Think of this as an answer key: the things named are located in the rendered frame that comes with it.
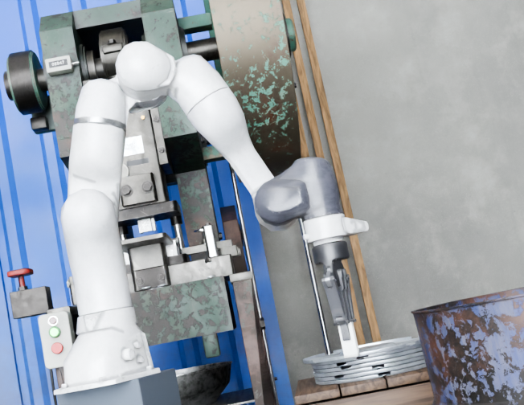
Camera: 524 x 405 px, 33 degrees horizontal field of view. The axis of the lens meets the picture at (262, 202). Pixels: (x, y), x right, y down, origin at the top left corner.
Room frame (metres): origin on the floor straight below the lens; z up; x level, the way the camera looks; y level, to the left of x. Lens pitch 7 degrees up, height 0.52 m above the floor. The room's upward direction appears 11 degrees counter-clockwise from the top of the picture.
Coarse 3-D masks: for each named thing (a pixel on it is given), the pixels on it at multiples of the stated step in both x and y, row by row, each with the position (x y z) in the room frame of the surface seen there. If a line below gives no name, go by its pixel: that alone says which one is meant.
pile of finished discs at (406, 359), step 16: (384, 352) 1.90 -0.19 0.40; (400, 352) 1.90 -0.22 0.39; (416, 352) 2.01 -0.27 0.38; (320, 368) 1.98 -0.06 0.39; (336, 368) 1.93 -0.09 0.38; (352, 368) 1.91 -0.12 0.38; (368, 368) 1.90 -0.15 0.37; (384, 368) 1.90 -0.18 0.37; (400, 368) 1.90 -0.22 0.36; (416, 368) 1.91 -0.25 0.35; (320, 384) 1.99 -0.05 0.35
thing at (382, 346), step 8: (368, 344) 2.15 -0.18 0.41; (376, 344) 2.06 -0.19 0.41; (384, 344) 2.00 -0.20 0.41; (392, 344) 1.98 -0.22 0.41; (400, 344) 1.99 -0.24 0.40; (408, 344) 1.93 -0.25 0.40; (416, 344) 1.90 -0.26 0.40; (336, 352) 2.14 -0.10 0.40; (360, 352) 1.95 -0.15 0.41; (368, 352) 1.87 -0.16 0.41; (376, 352) 1.87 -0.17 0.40; (304, 360) 1.99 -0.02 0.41; (312, 360) 1.94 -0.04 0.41; (320, 360) 1.92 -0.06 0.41; (328, 360) 1.90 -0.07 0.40; (336, 360) 1.89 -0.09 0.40
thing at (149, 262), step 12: (132, 240) 2.30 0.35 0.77; (144, 240) 2.30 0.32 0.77; (156, 240) 2.36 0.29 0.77; (168, 240) 2.42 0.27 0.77; (132, 252) 2.42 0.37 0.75; (144, 252) 2.42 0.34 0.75; (156, 252) 2.42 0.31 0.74; (132, 264) 2.42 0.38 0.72; (144, 264) 2.42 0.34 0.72; (156, 264) 2.42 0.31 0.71; (168, 264) 2.47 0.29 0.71; (132, 276) 2.43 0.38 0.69; (144, 276) 2.42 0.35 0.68; (156, 276) 2.42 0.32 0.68; (168, 276) 2.43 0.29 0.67; (144, 288) 2.42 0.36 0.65
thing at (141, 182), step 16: (144, 112) 2.52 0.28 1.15; (128, 128) 2.52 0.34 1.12; (144, 128) 2.52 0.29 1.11; (128, 144) 2.51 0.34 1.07; (144, 144) 2.52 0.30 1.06; (128, 160) 2.52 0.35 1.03; (144, 160) 2.52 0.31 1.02; (128, 176) 2.52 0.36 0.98; (144, 176) 2.49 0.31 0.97; (160, 176) 2.52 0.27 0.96; (128, 192) 2.47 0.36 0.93; (144, 192) 2.49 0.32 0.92; (160, 192) 2.52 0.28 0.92; (128, 208) 2.52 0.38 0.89
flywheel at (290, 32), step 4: (284, 16) 2.56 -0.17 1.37; (284, 20) 2.55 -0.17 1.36; (288, 20) 2.59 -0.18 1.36; (288, 24) 2.58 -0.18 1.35; (292, 24) 2.58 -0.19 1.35; (288, 28) 2.57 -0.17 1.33; (292, 28) 2.57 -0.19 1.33; (288, 32) 2.55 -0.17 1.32; (292, 32) 2.57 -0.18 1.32; (288, 36) 2.55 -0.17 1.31; (292, 36) 2.58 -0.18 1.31; (288, 40) 2.56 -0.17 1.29; (292, 40) 2.58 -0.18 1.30; (292, 44) 2.59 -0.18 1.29; (296, 44) 2.60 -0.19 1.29; (292, 48) 2.61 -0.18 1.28; (296, 48) 2.62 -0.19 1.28
